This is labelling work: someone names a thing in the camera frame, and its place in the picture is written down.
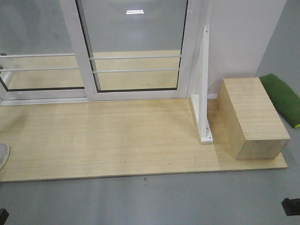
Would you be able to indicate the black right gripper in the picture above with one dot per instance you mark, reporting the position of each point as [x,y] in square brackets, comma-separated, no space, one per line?
[291,206]

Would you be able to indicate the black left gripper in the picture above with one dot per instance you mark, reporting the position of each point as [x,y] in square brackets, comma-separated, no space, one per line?
[3,216]

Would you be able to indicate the white sliding glass door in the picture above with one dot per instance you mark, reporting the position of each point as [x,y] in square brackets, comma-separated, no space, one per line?
[133,49]

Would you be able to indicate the fixed glass door panel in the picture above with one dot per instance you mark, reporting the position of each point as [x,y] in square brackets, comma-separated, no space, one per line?
[37,59]

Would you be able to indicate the grey shoe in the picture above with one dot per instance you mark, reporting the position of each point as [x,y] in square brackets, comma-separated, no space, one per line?
[4,154]

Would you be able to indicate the light wooden box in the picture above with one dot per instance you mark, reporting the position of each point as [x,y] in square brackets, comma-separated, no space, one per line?
[254,128]

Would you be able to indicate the green cushion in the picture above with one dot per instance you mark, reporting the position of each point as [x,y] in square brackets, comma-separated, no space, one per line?
[284,99]

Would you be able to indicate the wooden base platform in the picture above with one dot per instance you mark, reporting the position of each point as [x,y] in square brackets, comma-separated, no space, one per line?
[118,138]

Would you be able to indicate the aluminium floor track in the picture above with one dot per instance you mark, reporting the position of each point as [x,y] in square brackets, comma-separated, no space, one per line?
[45,101]

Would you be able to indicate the white triangular support bracket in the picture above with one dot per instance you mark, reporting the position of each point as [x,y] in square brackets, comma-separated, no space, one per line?
[200,98]

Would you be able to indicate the white door frame post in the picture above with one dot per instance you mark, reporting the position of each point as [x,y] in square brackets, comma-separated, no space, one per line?
[240,31]

